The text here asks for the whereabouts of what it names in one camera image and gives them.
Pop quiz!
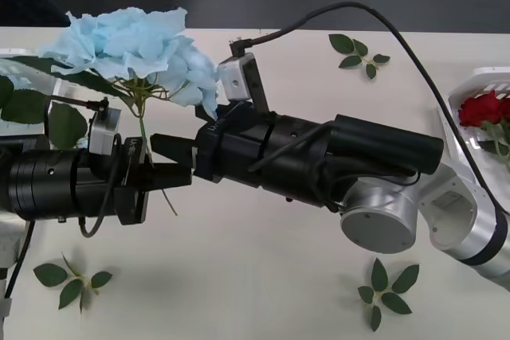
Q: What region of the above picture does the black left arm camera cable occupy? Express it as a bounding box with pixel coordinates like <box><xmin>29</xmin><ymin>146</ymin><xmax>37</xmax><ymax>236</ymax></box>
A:
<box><xmin>47</xmin><ymin>94</ymin><xmax>123</xmax><ymax>238</ymax></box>

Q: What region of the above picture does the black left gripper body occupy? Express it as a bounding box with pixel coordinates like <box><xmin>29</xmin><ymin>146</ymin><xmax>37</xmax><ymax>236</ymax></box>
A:
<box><xmin>75</xmin><ymin>135</ymin><xmax>153</xmax><ymax>227</ymax></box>

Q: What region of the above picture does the loose green leaf twig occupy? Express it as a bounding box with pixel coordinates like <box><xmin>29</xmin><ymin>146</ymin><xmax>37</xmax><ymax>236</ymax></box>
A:
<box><xmin>357</xmin><ymin>256</ymin><xmax>420</xmax><ymax>333</ymax></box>
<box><xmin>33</xmin><ymin>251</ymin><xmax>114</xmax><ymax>315</ymax></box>
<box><xmin>328</xmin><ymin>33</ymin><xmax>391</xmax><ymax>80</ymax></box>

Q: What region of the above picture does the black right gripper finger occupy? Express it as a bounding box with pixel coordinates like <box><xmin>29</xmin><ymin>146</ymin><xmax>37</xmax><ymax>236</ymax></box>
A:
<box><xmin>153</xmin><ymin>145</ymin><xmax>197</xmax><ymax>167</ymax></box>
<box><xmin>151</xmin><ymin>133</ymin><xmax>197</xmax><ymax>155</ymax></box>

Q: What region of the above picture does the shallow white box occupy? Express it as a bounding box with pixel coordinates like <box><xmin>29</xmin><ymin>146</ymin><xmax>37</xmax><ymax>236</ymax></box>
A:
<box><xmin>0</xmin><ymin>48</ymin><xmax>63</xmax><ymax>138</ymax></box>
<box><xmin>436</xmin><ymin>67</ymin><xmax>510</xmax><ymax>217</ymax></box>

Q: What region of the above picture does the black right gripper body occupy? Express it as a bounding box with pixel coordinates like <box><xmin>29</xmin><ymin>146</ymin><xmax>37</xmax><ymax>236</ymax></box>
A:
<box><xmin>191</xmin><ymin>100</ymin><xmax>277</xmax><ymax>191</ymax></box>

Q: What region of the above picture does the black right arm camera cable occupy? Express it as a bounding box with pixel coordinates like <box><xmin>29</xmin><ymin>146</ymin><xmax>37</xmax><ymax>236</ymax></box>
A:
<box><xmin>229</xmin><ymin>1</ymin><xmax>510</xmax><ymax>220</ymax></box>

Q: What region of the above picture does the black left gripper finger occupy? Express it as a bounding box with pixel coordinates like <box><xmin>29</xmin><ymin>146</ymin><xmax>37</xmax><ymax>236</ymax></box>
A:
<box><xmin>148</xmin><ymin>162</ymin><xmax>194</xmax><ymax>180</ymax></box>
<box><xmin>148</xmin><ymin>178</ymin><xmax>193</xmax><ymax>195</ymax></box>

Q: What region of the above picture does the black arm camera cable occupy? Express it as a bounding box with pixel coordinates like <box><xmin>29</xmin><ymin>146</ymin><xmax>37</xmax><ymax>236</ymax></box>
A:
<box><xmin>229</xmin><ymin>1</ymin><xmax>510</xmax><ymax>220</ymax></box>
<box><xmin>47</xmin><ymin>94</ymin><xmax>123</xmax><ymax>238</ymax></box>

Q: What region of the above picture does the right arm wrist camera box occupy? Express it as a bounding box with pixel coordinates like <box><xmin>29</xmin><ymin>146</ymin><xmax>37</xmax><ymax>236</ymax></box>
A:
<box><xmin>217</xmin><ymin>52</ymin><xmax>272</xmax><ymax>116</ymax></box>

